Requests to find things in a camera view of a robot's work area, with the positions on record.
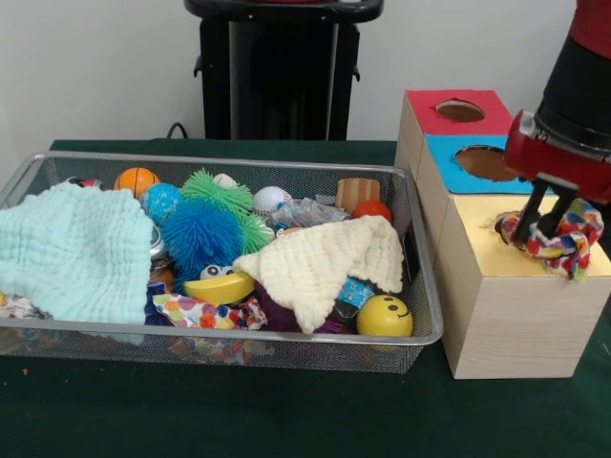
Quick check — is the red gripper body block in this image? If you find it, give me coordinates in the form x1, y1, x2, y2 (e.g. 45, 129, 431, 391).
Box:
503, 109, 611, 205

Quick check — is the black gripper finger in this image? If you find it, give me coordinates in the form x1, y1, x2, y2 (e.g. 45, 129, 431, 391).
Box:
515, 182, 548, 245
538, 189, 577, 238

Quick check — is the colourful polka dot cloth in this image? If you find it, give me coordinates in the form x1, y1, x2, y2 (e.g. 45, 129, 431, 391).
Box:
495, 198, 605, 282
151, 291, 269, 331

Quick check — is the wooden box with three holes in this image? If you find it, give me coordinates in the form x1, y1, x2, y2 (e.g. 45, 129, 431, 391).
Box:
394, 88, 611, 381

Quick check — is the silver mesh bin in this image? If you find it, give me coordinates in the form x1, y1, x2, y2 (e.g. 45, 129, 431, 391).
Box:
0, 151, 445, 376

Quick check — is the red orange ball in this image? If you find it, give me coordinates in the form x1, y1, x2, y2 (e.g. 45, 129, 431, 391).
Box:
353, 199, 393, 224

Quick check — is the yellow smiley face ball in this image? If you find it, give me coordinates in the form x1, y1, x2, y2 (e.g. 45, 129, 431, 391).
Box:
356, 294, 414, 338

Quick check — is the cream muslin cloth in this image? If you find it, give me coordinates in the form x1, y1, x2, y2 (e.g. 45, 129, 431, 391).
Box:
232, 214, 406, 335

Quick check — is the white baseball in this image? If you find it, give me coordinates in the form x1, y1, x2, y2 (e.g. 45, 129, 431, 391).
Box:
252, 185, 293, 219

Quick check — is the yellow banana toy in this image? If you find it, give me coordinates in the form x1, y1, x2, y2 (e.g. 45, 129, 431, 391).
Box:
183, 270, 258, 306

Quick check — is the green spiky rubber toy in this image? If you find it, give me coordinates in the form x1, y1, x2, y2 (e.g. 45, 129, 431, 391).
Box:
179, 166, 276, 257

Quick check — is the blue spiky rubber ball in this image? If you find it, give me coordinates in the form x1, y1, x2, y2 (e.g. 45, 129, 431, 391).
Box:
159, 198, 247, 282

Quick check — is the orange basketball toy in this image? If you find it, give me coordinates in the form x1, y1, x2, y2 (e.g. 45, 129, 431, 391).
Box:
114, 167, 162, 199

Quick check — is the mint green muslin cloth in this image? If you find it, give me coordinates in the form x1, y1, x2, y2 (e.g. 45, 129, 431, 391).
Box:
0, 182, 157, 325

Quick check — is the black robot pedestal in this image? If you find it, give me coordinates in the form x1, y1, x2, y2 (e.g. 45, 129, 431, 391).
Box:
183, 0, 386, 141

